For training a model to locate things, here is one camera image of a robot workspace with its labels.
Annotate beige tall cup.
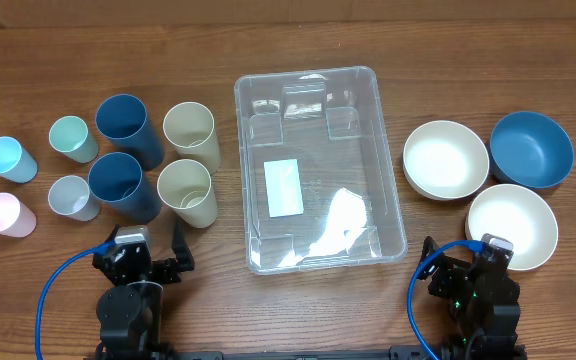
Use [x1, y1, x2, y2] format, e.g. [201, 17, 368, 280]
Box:
[163, 102, 221, 174]
[157, 159, 218, 228]

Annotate dark blue tall cup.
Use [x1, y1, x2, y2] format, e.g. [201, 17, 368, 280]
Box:
[88, 152, 162, 224]
[95, 94, 165, 171]

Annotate cream bowl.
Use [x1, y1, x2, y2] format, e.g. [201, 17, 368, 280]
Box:
[402, 120, 490, 201]
[465, 184, 559, 271]

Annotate grey small cup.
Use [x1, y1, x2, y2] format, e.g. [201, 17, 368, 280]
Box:
[48, 175, 101, 222]

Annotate pink small cup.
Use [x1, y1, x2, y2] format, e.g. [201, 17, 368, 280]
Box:
[0, 192, 37, 238]

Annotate mint green small cup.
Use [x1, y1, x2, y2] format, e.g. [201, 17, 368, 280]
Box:
[49, 115, 99, 163]

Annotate dark blue bowl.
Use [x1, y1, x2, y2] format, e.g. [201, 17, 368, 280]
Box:
[488, 111, 575, 189]

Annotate light blue small cup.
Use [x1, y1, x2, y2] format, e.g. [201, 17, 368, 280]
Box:
[0, 136, 38, 183]

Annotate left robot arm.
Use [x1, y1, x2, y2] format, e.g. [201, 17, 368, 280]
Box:
[92, 220, 195, 359]

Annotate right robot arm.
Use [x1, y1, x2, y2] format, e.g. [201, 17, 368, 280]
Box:
[406, 234, 527, 360]

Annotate white label in bin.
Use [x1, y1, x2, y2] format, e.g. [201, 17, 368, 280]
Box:
[264, 159, 304, 218]

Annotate clear plastic storage bin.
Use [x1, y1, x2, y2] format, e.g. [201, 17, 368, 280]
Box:
[234, 66, 407, 275]

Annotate left blue cable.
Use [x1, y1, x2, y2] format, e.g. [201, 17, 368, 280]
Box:
[34, 240, 117, 360]

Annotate blue cable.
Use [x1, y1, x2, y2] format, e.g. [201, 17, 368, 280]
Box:
[34, 240, 117, 360]
[406, 239, 485, 360]

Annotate right blue cable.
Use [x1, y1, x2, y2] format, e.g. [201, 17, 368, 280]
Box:
[406, 239, 485, 360]

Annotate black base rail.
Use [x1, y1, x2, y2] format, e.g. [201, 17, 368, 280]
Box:
[175, 345, 432, 360]

